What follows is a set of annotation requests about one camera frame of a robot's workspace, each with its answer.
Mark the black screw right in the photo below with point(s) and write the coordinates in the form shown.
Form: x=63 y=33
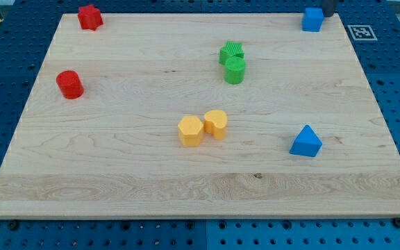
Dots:
x=396 y=222

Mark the fiducial marker tag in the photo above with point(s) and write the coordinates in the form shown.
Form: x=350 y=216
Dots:
x=360 y=32

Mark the black robot pusher tip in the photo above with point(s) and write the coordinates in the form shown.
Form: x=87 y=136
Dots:
x=329 y=7

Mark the yellow hexagon block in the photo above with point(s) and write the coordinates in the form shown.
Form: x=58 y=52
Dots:
x=190 y=131

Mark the black screw left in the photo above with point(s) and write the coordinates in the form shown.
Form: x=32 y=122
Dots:
x=13 y=225

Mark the yellow heart block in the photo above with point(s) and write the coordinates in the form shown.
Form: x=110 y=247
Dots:
x=215 y=123

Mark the green cylinder block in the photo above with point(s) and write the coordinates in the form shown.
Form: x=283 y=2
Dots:
x=234 y=70

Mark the green star block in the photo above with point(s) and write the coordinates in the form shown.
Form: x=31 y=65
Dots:
x=230 y=49

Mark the wooden board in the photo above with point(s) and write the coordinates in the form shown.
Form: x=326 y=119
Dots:
x=114 y=152

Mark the red cylinder block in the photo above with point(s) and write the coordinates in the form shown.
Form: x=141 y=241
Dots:
x=70 y=84

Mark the red star block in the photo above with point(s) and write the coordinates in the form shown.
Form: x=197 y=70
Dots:
x=89 y=17

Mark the blue triangle block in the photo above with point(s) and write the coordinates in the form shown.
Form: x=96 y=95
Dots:
x=307 y=143

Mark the black screw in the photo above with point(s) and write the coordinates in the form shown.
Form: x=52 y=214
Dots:
x=396 y=222
x=13 y=225

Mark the blue cube block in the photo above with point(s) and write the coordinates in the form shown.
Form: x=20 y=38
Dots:
x=312 y=19

